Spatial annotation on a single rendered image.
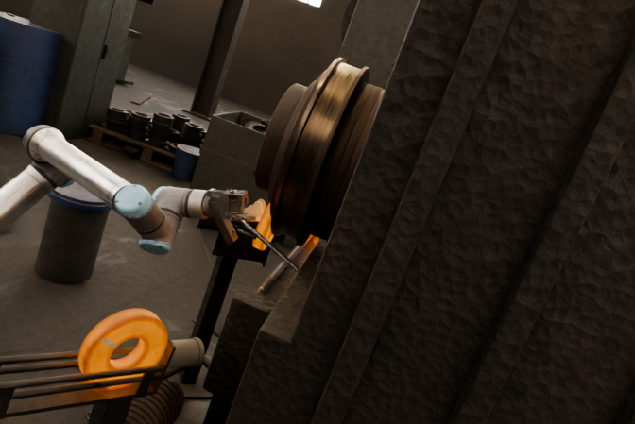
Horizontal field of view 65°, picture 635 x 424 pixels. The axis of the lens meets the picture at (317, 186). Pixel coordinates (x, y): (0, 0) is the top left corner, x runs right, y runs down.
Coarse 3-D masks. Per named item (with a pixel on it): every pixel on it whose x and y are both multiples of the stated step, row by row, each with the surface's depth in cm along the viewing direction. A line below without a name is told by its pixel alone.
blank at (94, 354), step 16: (112, 320) 89; (128, 320) 89; (144, 320) 91; (160, 320) 95; (96, 336) 87; (112, 336) 88; (128, 336) 90; (144, 336) 93; (160, 336) 96; (80, 352) 88; (96, 352) 87; (144, 352) 95; (160, 352) 97; (80, 368) 89; (96, 368) 89; (112, 368) 91; (128, 384) 95
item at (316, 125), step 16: (336, 64) 113; (320, 80) 107; (336, 80) 109; (352, 80) 110; (320, 96) 106; (336, 96) 106; (304, 112) 104; (320, 112) 105; (336, 112) 105; (304, 128) 104; (320, 128) 104; (304, 144) 104; (320, 144) 103; (288, 160) 104; (304, 160) 104; (288, 176) 105; (304, 176) 105; (288, 192) 107; (304, 192) 106; (288, 208) 109; (272, 224) 114; (288, 224) 113
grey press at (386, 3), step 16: (352, 0) 370; (368, 0) 361; (384, 0) 361; (400, 0) 360; (416, 0) 360; (352, 16) 365; (368, 16) 364; (384, 16) 363; (400, 16) 363; (352, 32) 366; (368, 32) 366; (384, 32) 365; (400, 32) 365; (352, 48) 369; (368, 48) 368; (384, 48) 368; (400, 48) 367; (352, 64) 371; (368, 64) 371; (384, 64) 370; (384, 80) 372
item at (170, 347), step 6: (168, 342) 98; (168, 348) 98; (174, 348) 97; (168, 354) 97; (162, 360) 98; (168, 360) 97; (156, 372) 99; (162, 372) 98; (162, 378) 98; (156, 384) 98; (156, 390) 98
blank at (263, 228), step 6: (264, 216) 145; (270, 216) 145; (264, 222) 144; (270, 222) 144; (258, 228) 144; (264, 228) 144; (264, 234) 144; (270, 234) 154; (258, 240) 146; (270, 240) 156; (258, 246) 148; (264, 246) 150
